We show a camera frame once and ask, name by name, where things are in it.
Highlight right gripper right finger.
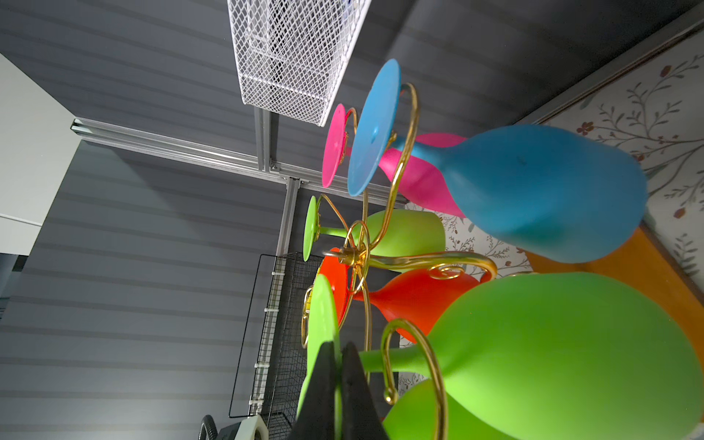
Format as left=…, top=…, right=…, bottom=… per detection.
left=341, top=342, right=389, bottom=440

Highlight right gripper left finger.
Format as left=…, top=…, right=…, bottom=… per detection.
left=288, top=341, right=337, bottom=440

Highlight green wine glass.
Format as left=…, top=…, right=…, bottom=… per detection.
left=382, top=379, right=512, bottom=440
left=295, top=271, right=704, bottom=440
left=302, top=194, right=446, bottom=261

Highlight gold wire wine glass rack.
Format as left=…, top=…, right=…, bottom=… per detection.
left=299, top=81, right=704, bottom=440

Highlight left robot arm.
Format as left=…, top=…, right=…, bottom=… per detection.
left=197, top=414, right=270, bottom=440

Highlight red wine glass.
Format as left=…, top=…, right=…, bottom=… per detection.
left=318, top=249, right=498, bottom=343

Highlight pink wine glass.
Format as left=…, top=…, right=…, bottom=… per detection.
left=322, top=104, right=465, bottom=218

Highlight blue wine glass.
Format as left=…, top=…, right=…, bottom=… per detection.
left=346, top=59, right=649, bottom=265

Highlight black wire wall basket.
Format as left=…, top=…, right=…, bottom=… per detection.
left=228, top=252, right=323, bottom=439

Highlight white mesh wall basket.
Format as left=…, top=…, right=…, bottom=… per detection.
left=227, top=0, right=370, bottom=127

